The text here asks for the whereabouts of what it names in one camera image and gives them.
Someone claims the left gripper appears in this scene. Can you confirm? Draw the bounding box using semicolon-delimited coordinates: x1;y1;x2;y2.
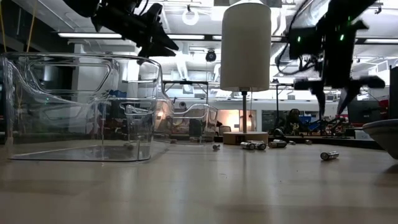
91;0;180;59

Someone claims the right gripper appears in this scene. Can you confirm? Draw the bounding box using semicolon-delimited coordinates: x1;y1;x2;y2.
288;21;387;121

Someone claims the ceiling light strip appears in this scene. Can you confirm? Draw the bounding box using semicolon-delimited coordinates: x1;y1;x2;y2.
167;34;206;40
57;32;124;40

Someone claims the black metal stand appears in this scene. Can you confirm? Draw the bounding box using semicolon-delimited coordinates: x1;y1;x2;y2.
162;80;210;105

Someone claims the black desktop calculator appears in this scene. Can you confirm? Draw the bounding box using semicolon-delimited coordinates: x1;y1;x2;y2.
362;119;398;160

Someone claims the white shade wooden base lamp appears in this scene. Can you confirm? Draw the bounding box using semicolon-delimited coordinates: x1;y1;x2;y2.
220;0;272;146

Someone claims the clear plastic bin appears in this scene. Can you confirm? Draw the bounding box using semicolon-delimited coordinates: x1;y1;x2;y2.
1;52;171;163
154;98;220;146

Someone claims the white hanging ring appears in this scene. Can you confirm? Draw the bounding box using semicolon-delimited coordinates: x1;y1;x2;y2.
182;8;200;27

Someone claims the black ceiling camera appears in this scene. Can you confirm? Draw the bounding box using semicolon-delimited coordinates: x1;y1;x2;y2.
205;49;218;63

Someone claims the yellow cable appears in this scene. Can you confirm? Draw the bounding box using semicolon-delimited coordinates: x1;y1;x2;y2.
0;0;7;54
25;0;39;53

